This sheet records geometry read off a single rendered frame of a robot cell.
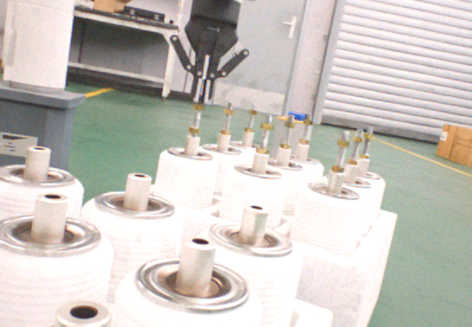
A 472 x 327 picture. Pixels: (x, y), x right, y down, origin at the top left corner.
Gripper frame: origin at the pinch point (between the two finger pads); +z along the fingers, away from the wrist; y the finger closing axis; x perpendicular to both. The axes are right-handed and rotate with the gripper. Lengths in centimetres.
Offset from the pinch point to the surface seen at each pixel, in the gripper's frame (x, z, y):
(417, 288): -13, 36, -57
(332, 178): 14.6, 8.4, -18.2
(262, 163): 8.1, 8.9, -9.7
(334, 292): 22.7, 21.9, -18.0
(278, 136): -28.8, 8.6, -23.8
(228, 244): 41.1, 10.2, 2.2
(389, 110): -466, 5, -304
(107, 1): -464, -52, 36
